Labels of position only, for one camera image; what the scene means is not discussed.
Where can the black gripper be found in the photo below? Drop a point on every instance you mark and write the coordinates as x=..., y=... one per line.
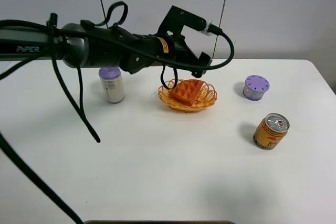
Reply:
x=172, y=51

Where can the orange waffle piece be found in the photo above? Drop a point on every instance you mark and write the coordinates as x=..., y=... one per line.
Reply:
x=186, y=91

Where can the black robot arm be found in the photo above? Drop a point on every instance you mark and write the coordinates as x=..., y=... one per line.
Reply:
x=113, y=47

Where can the orange woven basket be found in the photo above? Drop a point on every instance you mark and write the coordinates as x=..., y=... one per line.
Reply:
x=206, y=97

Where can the purple lidded small tin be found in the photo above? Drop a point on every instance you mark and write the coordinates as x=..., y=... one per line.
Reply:
x=255, y=87

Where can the purple capped white bottle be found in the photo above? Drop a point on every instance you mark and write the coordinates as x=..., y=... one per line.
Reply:
x=112, y=84

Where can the gold drink can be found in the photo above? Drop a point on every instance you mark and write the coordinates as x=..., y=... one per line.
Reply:
x=271, y=130

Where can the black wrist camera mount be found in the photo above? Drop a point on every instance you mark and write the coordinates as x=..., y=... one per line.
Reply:
x=177, y=18

